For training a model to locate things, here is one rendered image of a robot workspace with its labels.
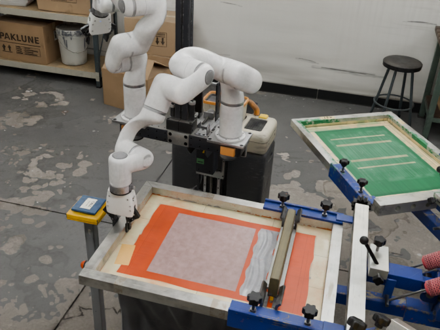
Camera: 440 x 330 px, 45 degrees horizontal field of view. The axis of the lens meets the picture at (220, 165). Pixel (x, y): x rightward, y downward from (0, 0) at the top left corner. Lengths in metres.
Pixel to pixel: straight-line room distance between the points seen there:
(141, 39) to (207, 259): 0.87
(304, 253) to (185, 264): 0.42
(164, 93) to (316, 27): 3.74
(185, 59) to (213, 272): 0.73
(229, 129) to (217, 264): 0.61
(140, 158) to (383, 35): 3.92
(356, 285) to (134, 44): 1.20
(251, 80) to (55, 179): 2.42
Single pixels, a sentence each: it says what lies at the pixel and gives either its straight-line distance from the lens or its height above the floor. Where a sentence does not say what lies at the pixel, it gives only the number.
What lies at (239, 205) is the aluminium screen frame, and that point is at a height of 1.00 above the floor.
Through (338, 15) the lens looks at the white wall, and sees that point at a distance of 5.38.
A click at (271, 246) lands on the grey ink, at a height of 0.97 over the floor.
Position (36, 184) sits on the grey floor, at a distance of 4.14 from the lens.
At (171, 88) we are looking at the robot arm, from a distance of 1.77.
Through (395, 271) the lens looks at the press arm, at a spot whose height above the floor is 1.04.
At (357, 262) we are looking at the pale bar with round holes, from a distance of 1.81.
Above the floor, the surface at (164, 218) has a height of 0.97.
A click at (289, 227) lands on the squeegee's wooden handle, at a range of 1.86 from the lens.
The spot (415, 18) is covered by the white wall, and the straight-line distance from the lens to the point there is 5.39.
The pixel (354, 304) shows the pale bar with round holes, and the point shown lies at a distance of 1.67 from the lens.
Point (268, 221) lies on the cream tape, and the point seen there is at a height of 0.97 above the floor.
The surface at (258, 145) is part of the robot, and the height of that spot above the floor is 0.85.
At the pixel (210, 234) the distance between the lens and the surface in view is 1.96.
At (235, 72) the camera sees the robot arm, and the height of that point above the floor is 1.48.
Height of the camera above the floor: 2.17
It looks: 31 degrees down
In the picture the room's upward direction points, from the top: 3 degrees clockwise
